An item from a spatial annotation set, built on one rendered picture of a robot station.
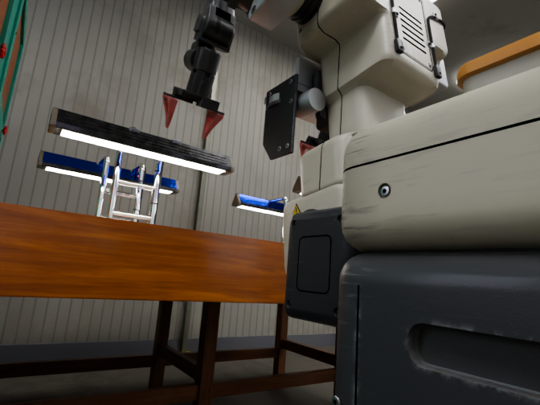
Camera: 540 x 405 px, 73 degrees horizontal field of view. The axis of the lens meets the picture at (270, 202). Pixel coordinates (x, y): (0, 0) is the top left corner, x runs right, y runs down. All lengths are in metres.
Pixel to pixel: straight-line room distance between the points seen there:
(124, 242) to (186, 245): 0.15
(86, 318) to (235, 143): 1.88
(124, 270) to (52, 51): 2.47
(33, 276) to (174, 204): 2.28
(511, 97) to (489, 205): 0.07
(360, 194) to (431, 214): 0.07
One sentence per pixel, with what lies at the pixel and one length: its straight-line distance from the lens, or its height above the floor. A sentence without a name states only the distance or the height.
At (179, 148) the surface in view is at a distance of 1.35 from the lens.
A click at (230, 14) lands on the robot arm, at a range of 0.96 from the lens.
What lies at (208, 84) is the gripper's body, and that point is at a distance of 0.92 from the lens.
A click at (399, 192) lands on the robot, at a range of 0.31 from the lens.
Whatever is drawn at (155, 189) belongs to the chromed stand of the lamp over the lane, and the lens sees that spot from 1.48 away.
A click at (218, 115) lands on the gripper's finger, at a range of 0.93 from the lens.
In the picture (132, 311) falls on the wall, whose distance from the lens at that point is 3.02.
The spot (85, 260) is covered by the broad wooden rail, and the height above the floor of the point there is 0.66.
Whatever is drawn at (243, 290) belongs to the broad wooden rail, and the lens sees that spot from 1.07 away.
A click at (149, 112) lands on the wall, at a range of 3.22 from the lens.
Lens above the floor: 0.66
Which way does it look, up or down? 11 degrees up
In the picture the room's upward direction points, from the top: 4 degrees clockwise
